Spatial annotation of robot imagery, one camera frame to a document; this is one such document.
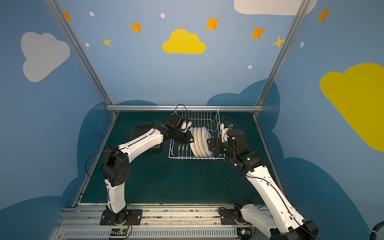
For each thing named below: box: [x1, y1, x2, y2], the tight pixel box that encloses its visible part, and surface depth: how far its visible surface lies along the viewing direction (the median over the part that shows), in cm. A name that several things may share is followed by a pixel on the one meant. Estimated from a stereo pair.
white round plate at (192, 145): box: [189, 127, 200, 158], surface depth 86 cm
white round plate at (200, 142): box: [197, 127, 209, 158], surface depth 87 cm
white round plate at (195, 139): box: [193, 127, 203, 158], surface depth 87 cm
